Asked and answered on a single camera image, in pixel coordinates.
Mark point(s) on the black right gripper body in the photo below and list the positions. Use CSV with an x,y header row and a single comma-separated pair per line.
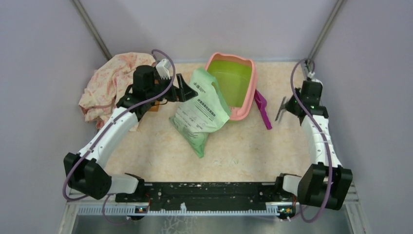
x,y
290,104

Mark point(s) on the aluminium frame rail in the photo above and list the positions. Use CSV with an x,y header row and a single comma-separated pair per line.
x,y
139,210

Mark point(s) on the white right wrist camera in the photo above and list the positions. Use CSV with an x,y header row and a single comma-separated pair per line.
x,y
308,69

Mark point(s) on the green cat litter bag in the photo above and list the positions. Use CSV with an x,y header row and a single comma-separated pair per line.
x,y
202,115

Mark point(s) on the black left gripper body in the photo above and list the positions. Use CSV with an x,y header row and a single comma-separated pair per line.
x,y
172,94

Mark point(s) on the pink floral crumpled cloth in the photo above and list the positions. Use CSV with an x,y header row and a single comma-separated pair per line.
x,y
108,85

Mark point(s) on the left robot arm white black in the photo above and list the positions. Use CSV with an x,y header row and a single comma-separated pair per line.
x,y
85,170

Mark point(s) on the magenta plastic litter scoop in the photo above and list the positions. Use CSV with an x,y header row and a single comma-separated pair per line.
x,y
262,104

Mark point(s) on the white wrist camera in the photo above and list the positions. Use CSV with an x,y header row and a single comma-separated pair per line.
x,y
163,67
308,69

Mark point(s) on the brown wooden tray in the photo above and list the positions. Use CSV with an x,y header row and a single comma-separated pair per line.
x,y
155,107

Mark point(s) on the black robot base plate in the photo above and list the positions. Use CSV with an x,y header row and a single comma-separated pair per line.
x,y
213,197

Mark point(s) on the pink green litter box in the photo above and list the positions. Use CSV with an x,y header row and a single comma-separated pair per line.
x,y
237,78

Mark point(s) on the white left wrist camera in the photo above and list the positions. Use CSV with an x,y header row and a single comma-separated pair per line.
x,y
163,67

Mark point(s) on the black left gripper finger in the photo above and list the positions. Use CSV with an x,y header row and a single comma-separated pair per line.
x,y
186,95
183,88

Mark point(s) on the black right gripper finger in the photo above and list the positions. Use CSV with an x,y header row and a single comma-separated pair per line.
x,y
283,104
279,115

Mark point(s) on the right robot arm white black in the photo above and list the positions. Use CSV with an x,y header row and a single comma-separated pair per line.
x,y
325,173

